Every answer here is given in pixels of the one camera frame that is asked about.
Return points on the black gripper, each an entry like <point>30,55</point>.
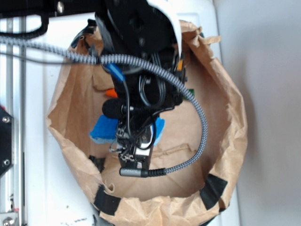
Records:
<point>143,91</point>

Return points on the blue sponge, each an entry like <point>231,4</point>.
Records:
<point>105,129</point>

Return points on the black white robot arm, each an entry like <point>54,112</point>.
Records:
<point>149,31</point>

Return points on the black foam microphone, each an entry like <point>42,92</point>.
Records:
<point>114,108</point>

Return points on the orange toy carrot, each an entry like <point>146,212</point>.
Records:
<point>111,93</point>

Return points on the brown paper bag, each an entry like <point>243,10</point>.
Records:
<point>174,199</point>

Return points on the black tape piece left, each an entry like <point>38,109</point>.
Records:
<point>105,202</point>

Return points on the black tape piece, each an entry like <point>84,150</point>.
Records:
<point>212,190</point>
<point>105,202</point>

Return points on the black tape piece front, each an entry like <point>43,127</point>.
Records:
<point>212,190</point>

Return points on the blue cable connector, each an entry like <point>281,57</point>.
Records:
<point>116,72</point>

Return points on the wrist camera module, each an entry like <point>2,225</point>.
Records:
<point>135,152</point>

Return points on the aluminium frame rail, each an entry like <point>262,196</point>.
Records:
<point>12,99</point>

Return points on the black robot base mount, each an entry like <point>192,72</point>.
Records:
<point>6,139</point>

